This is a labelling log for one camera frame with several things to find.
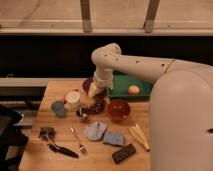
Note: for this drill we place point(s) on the green plastic bin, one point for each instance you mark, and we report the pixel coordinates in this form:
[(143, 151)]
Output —
[(123, 82)]

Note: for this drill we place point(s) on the orange peach fruit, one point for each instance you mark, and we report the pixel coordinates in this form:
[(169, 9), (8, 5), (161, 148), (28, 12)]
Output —
[(133, 90)]

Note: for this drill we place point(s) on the blue sponge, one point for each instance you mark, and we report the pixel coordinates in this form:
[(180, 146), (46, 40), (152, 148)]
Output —
[(113, 138)]

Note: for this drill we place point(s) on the yellow banana toy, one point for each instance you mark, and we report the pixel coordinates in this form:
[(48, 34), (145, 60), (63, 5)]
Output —
[(139, 135)]

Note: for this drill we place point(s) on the purple bowl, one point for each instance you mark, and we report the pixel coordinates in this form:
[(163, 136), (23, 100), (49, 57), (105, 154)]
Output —
[(86, 85)]

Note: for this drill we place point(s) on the black rectangular block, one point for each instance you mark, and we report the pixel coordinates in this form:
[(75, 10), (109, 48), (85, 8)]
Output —
[(123, 153)]

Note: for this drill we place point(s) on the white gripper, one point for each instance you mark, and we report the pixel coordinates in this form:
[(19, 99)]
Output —
[(101, 80)]

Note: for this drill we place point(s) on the small metal cup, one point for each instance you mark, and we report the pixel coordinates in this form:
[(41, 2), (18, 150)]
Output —
[(82, 117)]

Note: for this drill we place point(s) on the grey metal clip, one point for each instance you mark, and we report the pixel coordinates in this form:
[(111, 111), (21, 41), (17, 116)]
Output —
[(47, 133)]

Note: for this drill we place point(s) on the silver fork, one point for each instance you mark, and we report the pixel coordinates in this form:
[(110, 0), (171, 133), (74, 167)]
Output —
[(81, 146)]

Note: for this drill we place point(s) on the grey blue cloth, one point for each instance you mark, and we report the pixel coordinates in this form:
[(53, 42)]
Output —
[(95, 131)]

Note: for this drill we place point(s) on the black chair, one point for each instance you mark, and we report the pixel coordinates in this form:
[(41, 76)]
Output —
[(10, 136)]

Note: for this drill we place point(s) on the red-orange bowl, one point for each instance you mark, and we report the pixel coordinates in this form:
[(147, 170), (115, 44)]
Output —
[(118, 109)]

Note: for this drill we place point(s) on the black handled knife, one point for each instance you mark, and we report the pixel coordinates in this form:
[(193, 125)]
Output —
[(63, 150)]

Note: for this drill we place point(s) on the white paper cup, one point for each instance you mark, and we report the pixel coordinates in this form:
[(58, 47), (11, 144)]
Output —
[(73, 99)]

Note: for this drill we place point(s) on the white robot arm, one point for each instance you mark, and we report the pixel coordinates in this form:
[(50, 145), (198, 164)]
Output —
[(181, 106)]

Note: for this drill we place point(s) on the dark grape bunch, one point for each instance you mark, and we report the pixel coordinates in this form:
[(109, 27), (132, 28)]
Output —
[(97, 107)]

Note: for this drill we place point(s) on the blue grey small cup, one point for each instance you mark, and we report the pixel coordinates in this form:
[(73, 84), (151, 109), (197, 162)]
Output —
[(58, 108)]

